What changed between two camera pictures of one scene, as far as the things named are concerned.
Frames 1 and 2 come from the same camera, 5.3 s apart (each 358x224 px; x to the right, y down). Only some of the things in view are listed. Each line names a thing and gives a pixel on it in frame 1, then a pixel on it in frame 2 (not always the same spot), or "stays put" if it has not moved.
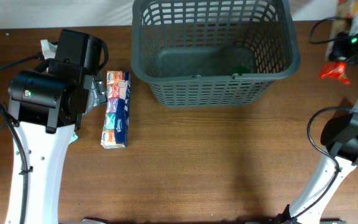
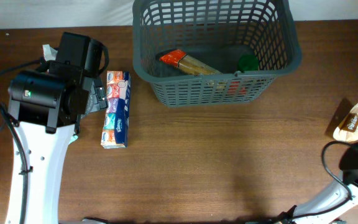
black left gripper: (100, 89) stays put
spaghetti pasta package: (345, 11) → (188, 64)
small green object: (240, 70) → (248, 62)
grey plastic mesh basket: (185, 50) stays put
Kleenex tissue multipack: (115, 130) stays put
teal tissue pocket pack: (73, 138) stays put
